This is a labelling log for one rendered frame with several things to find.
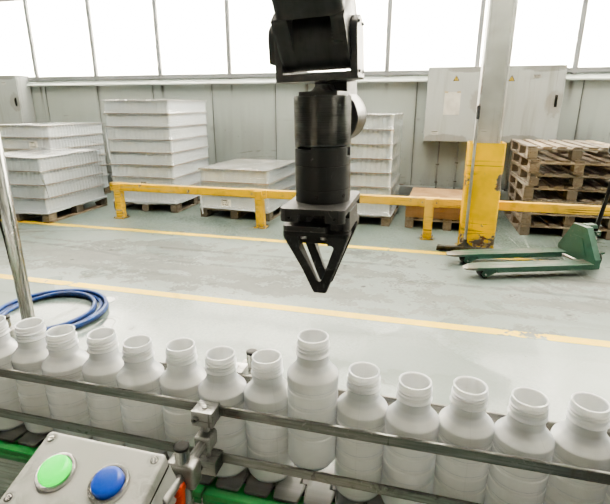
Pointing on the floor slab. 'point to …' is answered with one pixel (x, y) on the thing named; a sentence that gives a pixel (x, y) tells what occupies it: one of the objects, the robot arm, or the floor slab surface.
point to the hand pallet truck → (583, 256)
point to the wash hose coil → (61, 296)
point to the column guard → (482, 193)
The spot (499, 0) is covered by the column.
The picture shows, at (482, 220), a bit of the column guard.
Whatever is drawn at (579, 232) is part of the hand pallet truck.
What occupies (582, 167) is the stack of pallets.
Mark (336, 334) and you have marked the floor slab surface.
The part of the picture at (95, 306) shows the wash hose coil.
